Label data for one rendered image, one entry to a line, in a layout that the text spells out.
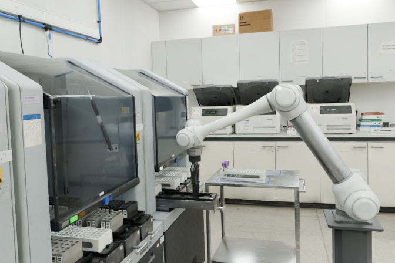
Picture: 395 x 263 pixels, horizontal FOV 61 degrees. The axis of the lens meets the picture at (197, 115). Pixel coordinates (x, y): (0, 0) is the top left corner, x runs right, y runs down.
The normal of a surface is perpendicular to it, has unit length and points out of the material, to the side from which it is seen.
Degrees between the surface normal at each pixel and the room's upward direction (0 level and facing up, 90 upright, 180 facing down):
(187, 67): 90
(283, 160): 90
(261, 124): 90
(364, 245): 90
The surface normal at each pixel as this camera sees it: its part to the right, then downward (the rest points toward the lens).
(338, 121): -0.27, 0.06
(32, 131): 0.96, -0.02
